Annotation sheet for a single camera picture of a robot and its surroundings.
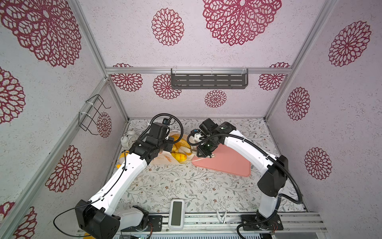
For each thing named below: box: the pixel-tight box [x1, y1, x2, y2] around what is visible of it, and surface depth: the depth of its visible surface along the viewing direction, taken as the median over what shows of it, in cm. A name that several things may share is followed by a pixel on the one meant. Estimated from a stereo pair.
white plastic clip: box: [216, 210, 228, 224], surface depth 76 cm
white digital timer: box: [168, 198, 185, 231], surface depth 74 cm
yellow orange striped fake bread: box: [170, 146, 188, 164], surface depth 89 cm
